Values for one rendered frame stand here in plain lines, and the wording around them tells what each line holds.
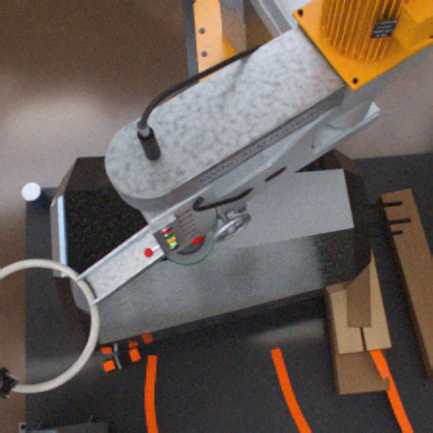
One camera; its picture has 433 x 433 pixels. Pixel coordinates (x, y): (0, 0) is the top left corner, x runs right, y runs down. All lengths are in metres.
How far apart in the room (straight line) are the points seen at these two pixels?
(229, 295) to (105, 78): 1.72
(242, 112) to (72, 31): 2.45
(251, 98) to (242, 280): 1.02
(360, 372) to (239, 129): 1.77
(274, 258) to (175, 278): 0.40
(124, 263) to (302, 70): 1.03
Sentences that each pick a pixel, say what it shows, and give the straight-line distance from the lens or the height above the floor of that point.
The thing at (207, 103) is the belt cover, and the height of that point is 1.74.
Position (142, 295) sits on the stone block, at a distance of 2.52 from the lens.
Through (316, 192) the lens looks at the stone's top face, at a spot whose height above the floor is 0.87.
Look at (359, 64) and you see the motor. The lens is 1.71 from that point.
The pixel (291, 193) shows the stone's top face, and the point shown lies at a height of 0.87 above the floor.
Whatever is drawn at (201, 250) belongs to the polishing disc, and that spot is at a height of 0.89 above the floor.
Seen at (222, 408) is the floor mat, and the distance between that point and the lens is 3.20.
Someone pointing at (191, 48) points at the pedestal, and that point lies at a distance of 2.91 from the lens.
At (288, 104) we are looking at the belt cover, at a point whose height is 1.74.
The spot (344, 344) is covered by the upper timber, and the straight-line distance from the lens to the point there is 3.01.
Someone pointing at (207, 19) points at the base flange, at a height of 0.78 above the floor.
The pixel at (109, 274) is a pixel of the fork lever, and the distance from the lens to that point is 2.35.
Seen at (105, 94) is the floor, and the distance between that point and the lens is 3.72.
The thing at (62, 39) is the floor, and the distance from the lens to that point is 3.97.
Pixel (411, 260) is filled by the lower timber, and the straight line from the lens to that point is 3.26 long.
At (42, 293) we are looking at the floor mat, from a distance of 3.42.
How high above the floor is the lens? 3.22
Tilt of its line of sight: 73 degrees down
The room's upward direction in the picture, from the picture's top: 10 degrees counter-clockwise
